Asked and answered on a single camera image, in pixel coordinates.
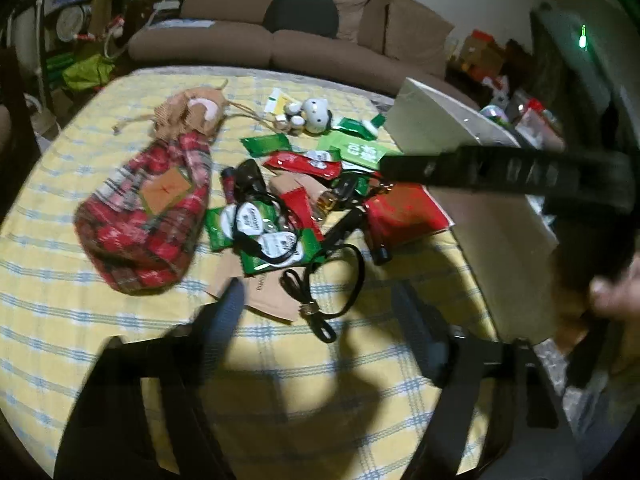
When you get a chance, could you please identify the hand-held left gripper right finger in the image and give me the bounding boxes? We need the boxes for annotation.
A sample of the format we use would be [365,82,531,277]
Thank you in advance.
[390,282,583,480]

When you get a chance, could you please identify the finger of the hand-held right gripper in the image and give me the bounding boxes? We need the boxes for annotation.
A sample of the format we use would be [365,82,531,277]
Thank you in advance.
[379,145,632,199]

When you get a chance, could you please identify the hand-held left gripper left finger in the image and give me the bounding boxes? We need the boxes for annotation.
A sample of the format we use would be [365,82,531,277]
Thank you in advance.
[52,277,248,480]

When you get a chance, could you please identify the white storage box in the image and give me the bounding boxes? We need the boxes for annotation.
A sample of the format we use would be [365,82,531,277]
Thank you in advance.
[387,77,568,361]

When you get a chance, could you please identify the black cable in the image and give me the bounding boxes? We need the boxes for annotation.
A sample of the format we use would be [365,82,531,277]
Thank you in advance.
[280,242,366,344]

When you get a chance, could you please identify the black tube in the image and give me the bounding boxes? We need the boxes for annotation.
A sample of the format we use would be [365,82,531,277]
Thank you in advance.
[365,220,391,266]

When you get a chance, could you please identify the green creamer packet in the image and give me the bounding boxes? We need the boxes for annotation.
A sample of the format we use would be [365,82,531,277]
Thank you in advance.
[204,202,267,253]
[240,227,324,276]

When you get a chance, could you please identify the red envelope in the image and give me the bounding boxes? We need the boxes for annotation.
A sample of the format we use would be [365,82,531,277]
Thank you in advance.
[362,182,454,247]

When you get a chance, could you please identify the black pen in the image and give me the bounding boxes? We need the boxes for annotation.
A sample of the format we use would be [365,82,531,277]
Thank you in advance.
[324,207,366,244]

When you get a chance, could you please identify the red plaid drawstring doll bag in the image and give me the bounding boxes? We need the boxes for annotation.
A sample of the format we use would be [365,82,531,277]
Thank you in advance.
[74,79,281,295]

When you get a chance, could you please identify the red sachet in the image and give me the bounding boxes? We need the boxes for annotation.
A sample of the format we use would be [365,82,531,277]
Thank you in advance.
[277,185,326,241]

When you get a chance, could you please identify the tan cosmetic tube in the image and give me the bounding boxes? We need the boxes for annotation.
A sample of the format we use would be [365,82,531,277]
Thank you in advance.
[270,174,326,201]

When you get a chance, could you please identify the amber glass bottle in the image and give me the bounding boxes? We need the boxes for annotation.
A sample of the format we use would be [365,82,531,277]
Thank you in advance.
[315,190,351,212]

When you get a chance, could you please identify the red packet with white print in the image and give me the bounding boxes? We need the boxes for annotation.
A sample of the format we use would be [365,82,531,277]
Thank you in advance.
[262,150,344,179]

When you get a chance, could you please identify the small green packet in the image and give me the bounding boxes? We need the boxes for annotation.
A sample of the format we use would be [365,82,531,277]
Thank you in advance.
[240,134,292,157]

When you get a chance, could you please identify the desktop with yellow checked cloth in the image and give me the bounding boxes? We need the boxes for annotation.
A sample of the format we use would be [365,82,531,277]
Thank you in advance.
[0,65,501,480]

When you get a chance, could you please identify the person's right hand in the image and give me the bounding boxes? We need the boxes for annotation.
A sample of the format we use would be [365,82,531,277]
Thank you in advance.
[589,255,640,322]

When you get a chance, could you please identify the kraft paper envelope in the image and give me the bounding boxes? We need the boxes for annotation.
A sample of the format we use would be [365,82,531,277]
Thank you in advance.
[205,250,301,324]

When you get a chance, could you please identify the orange cardboard box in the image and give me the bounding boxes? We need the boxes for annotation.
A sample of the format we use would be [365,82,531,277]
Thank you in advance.
[467,30,504,62]

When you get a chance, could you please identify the large green packet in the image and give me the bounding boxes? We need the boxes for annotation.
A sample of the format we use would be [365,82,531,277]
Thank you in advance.
[325,132,404,171]

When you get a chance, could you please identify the white cat figurine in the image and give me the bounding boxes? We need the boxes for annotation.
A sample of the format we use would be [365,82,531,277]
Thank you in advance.
[274,97,334,136]

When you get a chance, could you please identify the brown sofa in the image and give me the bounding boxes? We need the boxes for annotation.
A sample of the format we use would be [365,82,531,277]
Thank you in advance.
[127,0,481,107]

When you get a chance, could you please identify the small white yellow packet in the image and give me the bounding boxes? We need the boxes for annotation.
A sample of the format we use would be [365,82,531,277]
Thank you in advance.
[265,88,301,113]

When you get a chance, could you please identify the black cushion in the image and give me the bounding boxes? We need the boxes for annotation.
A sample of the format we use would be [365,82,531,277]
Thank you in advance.
[263,0,341,39]

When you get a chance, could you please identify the green bag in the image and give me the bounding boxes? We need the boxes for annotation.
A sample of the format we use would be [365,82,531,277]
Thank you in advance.
[62,52,114,92]

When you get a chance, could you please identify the round metal tin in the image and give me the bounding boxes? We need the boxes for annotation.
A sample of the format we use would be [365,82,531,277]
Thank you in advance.
[56,7,94,42]

